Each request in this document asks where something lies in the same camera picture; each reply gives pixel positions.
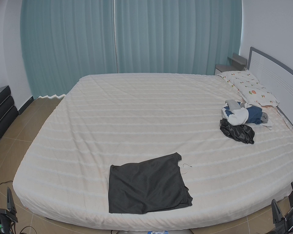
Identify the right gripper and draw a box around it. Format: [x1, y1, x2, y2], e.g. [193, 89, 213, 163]
[271, 182, 293, 234]

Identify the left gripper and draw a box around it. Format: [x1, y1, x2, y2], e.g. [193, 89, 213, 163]
[0, 187, 18, 234]

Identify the black T-shirt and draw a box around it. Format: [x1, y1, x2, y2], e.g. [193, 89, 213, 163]
[108, 153, 193, 215]

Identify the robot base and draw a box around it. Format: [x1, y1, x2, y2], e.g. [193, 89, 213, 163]
[119, 229, 190, 234]

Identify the pile of clothes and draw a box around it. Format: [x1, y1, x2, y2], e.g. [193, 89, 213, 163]
[221, 99, 274, 131]

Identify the bed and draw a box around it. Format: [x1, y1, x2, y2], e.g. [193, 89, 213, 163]
[13, 47, 293, 231]

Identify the black shiny garment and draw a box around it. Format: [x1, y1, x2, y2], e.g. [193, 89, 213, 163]
[220, 118, 255, 145]

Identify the black chest of drawers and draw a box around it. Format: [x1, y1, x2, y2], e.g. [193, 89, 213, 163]
[0, 85, 19, 140]

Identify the white printed pillow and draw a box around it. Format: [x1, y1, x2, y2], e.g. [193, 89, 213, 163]
[216, 70, 280, 106]

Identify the grey bedside table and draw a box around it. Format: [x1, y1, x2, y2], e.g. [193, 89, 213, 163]
[215, 53, 248, 76]

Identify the blue-green curtain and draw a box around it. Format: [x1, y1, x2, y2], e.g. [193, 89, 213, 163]
[21, 0, 117, 99]
[114, 0, 243, 76]

